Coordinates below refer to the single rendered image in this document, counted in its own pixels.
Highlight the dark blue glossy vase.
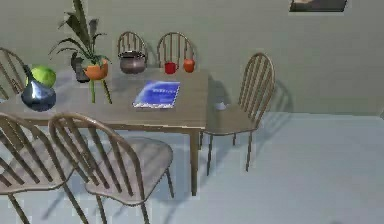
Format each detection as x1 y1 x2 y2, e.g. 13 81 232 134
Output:
20 64 57 113

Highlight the brown wooden spindle-back chair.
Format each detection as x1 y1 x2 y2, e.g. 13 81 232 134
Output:
48 112 175 224
156 31 197 69
116 31 149 63
0 47 29 101
199 52 276 177
0 112 90 224

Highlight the blue book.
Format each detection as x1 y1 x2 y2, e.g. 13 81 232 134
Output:
132 80 181 110

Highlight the orange round cup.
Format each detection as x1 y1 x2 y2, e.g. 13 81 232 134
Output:
182 58 196 74

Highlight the red mug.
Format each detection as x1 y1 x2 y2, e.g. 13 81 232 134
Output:
164 61 180 75

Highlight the brown wooden dining table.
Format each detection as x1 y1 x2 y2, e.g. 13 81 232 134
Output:
0 67 210 197

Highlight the dark metal cooking pot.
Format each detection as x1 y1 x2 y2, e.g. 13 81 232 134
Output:
118 50 148 75

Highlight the dark grey pepper shaker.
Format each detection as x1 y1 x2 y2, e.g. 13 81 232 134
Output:
70 55 91 84

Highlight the green plant in orange pot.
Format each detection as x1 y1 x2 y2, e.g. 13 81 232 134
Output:
48 0 113 105

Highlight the green round apple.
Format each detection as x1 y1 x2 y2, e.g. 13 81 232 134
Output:
25 65 57 89

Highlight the dark framed wall picture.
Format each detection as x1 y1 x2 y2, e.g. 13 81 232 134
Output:
289 0 348 13

